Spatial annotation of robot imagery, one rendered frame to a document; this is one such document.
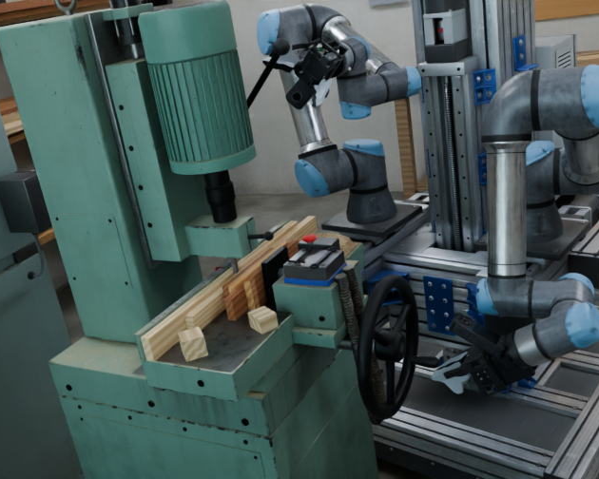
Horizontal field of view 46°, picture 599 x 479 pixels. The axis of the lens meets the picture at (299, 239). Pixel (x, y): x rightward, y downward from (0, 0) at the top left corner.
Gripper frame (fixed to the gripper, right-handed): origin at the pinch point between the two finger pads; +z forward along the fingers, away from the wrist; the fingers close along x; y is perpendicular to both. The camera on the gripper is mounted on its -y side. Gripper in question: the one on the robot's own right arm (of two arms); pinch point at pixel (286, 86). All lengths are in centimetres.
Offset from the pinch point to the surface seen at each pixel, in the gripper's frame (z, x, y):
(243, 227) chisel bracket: 17.1, 13.2, -22.2
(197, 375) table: 45, 28, -33
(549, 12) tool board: -309, 17, -15
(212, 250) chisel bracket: 19.5, 10.9, -30.5
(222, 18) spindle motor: 16.7, -12.3, 10.6
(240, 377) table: 43, 34, -28
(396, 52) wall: -305, -41, -89
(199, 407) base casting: 38, 31, -48
